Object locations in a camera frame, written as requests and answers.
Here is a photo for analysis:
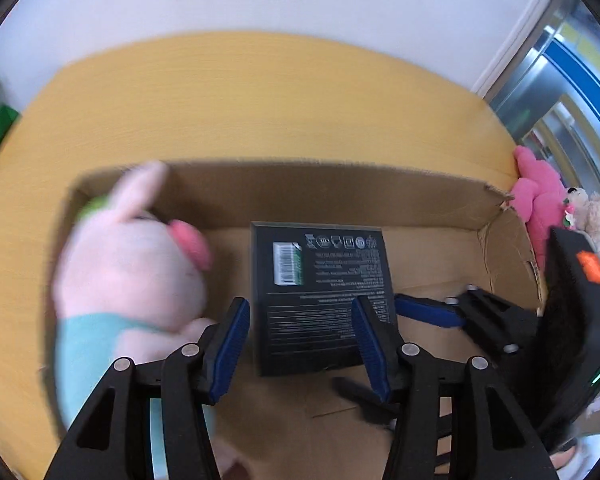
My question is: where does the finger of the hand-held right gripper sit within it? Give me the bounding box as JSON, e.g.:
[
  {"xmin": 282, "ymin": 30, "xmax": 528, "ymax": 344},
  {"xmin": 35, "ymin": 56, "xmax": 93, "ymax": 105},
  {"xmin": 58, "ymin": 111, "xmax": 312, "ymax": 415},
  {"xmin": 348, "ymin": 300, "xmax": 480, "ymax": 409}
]
[
  {"xmin": 394, "ymin": 285, "xmax": 539, "ymax": 357},
  {"xmin": 332, "ymin": 376, "xmax": 402, "ymax": 431}
]

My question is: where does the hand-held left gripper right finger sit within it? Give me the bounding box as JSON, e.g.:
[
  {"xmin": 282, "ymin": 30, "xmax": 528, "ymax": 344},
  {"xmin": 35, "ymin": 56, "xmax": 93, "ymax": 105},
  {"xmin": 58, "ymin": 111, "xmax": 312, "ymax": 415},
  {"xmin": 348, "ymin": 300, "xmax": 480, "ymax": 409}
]
[{"xmin": 351, "ymin": 295, "xmax": 559, "ymax": 480}]

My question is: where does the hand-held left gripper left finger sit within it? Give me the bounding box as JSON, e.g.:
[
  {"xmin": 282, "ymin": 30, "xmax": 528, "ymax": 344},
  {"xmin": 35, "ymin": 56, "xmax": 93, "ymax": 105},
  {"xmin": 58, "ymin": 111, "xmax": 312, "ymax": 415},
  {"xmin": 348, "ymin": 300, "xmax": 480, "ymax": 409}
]
[{"xmin": 45, "ymin": 297, "xmax": 251, "ymax": 480}]

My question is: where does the black printed box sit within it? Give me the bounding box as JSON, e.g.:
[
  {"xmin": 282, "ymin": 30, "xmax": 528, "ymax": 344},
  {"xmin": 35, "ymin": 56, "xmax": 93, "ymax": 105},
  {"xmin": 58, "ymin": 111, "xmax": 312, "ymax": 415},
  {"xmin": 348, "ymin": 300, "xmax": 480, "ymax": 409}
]
[{"xmin": 250, "ymin": 220, "xmax": 400, "ymax": 378}]

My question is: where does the brown cardboard box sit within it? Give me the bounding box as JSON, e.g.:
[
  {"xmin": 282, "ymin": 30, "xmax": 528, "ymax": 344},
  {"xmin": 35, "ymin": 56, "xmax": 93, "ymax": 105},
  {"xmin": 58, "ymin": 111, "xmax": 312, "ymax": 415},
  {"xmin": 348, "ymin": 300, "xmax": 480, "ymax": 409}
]
[{"xmin": 61, "ymin": 159, "xmax": 552, "ymax": 480}]

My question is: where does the pink pig plush toy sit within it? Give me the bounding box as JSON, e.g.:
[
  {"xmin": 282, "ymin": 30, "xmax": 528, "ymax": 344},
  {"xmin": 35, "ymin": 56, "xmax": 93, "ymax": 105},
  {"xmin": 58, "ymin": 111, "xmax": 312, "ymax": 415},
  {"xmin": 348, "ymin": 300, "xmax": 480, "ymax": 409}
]
[{"xmin": 52, "ymin": 161, "xmax": 261, "ymax": 480}]

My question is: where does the person's right hand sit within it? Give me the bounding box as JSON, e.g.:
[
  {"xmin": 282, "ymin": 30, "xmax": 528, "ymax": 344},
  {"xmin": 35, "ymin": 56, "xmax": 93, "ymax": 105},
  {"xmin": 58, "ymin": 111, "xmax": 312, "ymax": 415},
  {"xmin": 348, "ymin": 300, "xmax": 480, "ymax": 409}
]
[{"xmin": 549, "ymin": 441, "xmax": 580, "ymax": 472}]

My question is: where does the beige teddy bear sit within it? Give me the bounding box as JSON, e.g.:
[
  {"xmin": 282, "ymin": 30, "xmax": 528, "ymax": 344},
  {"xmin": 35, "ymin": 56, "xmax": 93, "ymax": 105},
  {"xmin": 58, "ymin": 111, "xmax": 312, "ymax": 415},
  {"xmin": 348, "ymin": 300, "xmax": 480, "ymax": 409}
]
[{"xmin": 562, "ymin": 186, "xmax": 600, "ymax": 256}]

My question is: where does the bright pink plush toy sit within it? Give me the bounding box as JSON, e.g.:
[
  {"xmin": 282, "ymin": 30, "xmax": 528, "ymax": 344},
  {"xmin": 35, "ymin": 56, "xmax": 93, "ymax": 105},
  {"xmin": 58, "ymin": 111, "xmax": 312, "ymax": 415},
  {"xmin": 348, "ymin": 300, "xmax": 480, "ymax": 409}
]
[{"xmin": 509, "ymin": 146, "xmax": 575, "ymax": 272}]

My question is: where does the metal window frame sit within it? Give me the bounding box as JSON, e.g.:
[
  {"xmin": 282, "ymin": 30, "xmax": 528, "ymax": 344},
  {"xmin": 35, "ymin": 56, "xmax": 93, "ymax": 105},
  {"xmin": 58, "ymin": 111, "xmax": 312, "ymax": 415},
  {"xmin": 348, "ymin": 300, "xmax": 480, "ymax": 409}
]
[{"xmin": 484, "ymin": 0, "xmax": 600, "ymax": 201}]

